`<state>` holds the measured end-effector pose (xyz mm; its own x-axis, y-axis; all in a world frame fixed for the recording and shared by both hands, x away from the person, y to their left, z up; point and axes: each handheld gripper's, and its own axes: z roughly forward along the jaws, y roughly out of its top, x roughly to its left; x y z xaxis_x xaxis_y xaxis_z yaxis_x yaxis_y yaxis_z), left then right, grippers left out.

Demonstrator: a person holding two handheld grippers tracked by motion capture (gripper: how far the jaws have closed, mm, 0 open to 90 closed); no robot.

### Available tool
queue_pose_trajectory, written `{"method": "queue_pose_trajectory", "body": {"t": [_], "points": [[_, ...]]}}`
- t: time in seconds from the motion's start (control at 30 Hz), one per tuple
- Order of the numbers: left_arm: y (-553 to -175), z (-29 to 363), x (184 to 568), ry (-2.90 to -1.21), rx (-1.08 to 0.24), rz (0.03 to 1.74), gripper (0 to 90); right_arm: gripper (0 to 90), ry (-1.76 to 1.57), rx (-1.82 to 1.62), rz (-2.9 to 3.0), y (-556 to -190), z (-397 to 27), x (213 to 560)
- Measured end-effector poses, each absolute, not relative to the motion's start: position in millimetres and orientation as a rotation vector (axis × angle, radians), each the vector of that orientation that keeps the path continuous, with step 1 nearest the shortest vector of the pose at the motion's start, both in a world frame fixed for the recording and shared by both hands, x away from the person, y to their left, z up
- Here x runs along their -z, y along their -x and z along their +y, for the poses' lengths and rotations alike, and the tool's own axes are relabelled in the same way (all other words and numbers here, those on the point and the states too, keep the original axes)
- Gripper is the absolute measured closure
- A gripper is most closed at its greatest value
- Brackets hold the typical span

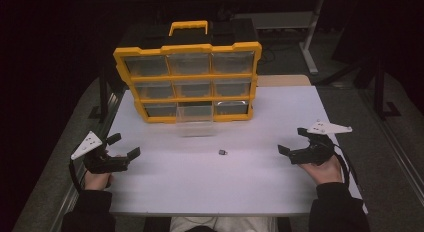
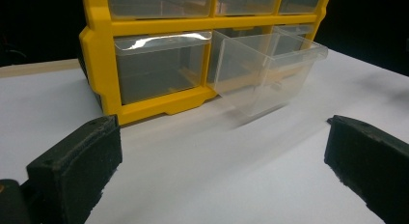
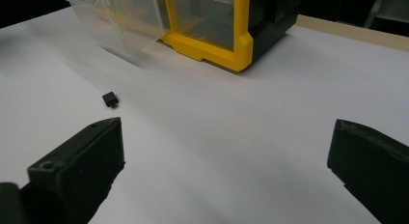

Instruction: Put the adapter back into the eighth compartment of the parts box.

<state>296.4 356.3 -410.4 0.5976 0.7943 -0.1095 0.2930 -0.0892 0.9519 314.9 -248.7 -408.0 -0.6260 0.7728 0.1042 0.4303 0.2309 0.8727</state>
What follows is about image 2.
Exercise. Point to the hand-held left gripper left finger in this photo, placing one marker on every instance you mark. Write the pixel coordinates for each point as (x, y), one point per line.
(77, 162)

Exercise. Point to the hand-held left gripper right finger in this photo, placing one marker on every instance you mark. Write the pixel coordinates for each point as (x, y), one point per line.
(369, 156)

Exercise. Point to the yellow drawer cabinet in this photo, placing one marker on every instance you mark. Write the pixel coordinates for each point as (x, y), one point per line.
(99, 56)

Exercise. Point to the clear plastic drawer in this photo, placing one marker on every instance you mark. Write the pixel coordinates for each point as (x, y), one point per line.
(257, 76)
(160, 66)
(160, 3)
(246, 2)
(294, 32)
(300, 2)

